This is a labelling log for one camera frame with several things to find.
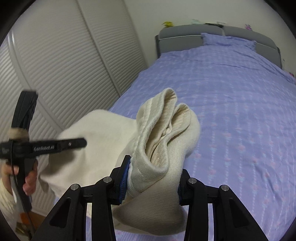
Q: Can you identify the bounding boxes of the blue floral duvet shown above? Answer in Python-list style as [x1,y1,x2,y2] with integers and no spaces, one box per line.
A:
[85,32,296,241]

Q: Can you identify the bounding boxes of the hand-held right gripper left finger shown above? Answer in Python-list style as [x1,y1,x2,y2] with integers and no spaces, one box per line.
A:
[31,155,132,241]

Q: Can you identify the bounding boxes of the blue floral pillow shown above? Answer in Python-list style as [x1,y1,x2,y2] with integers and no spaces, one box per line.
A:
[201,32,257,50]

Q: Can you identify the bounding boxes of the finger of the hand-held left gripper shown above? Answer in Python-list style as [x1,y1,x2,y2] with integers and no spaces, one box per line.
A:
[10,90,39,130]
[59,137,88,151]

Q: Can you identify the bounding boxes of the person's left hand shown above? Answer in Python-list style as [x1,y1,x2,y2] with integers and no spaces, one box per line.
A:
[0,162,39,196]

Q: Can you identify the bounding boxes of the grey padded headboard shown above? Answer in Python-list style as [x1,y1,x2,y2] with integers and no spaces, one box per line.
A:
[155,25,283,69]

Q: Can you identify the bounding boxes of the person's left forearm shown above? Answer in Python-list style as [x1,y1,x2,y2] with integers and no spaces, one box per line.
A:
[0,181,18,223]

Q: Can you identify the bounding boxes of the cream pants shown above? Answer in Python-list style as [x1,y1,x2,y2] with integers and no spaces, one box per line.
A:
[37,88,201,237]

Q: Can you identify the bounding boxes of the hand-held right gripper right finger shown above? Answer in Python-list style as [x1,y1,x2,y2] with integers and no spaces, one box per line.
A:
[177,169,269,241]

